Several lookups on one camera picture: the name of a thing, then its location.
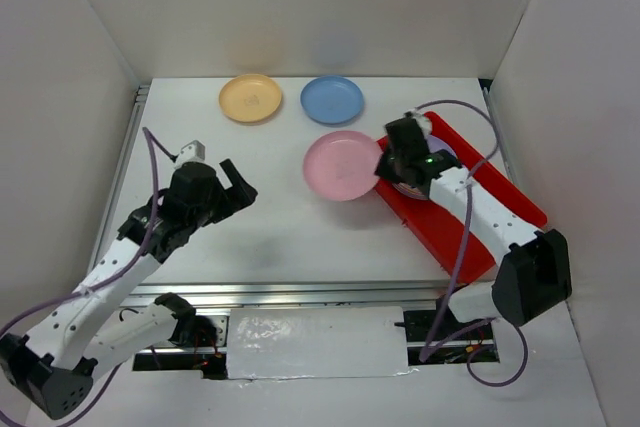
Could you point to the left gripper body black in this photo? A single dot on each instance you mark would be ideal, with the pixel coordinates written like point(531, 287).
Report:
point(216, 209)

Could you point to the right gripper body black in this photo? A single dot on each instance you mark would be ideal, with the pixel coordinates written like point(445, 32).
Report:
point(390, 165)

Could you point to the purple plastic plate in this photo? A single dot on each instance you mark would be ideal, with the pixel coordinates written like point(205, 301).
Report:
point(435, 144)

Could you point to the pink plastic plate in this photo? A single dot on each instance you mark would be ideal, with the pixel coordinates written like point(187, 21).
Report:
point(340, 166)

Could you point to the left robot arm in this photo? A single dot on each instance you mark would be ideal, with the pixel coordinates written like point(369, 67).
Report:
point(56, 363)

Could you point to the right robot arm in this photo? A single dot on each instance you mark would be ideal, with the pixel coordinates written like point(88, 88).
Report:
point(533, 266)

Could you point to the blue plastic plate rear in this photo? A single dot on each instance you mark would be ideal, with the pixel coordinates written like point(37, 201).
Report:
point(332, 100)

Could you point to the yellow plastic plate rear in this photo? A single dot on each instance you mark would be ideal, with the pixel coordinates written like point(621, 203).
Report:
point(250, 98)

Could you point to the white foam board cover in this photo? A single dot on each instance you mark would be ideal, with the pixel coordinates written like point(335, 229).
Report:
point(341, 342)

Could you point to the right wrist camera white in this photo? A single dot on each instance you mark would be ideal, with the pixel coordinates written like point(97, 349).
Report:
point(422, 121)

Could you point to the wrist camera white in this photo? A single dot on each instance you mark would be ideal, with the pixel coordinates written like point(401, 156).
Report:
point(422, 121)
point(194, 151)

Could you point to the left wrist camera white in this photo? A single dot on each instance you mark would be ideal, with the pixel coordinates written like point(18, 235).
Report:
point(194, 151)

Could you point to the aluminium table frame rail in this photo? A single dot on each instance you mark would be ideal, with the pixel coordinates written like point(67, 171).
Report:
point(265, 295)

